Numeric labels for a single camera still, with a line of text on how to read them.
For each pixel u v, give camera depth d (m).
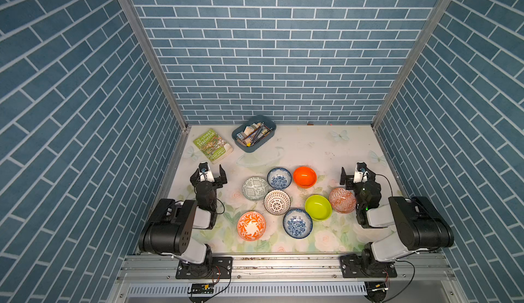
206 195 0.68
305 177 0.96
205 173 0.75
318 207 0.88
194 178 0.79
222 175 0.84
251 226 0.83
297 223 0.84
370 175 0.84
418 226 0.45
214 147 1.07
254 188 0.94
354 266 0.74
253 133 1.14
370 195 0.68
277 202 0.89
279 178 0.96
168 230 0.44
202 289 0.72
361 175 0.76
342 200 0.91
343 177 0.84
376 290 0.71
